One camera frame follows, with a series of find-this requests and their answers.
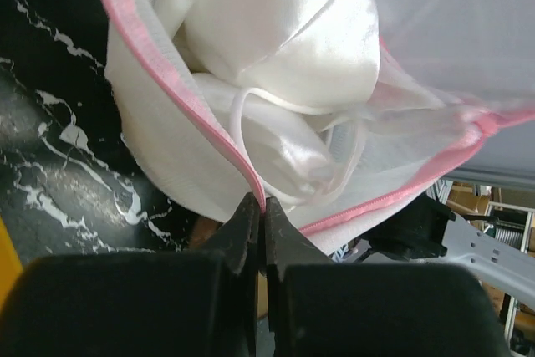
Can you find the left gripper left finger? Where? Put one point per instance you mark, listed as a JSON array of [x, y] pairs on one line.
[[201, 302]]

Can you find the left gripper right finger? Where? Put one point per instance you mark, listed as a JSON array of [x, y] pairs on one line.
[[401, 301]]

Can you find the white mesh laundry bag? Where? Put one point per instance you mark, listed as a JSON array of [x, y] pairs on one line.
[[452, 73]]

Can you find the white satin bra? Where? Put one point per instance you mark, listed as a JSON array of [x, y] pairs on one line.
[[285, 78]]

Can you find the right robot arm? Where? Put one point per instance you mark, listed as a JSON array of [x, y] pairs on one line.
[[480, 248]]

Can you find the orange plastic basket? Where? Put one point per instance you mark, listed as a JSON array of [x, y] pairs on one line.
[[10, 266]]

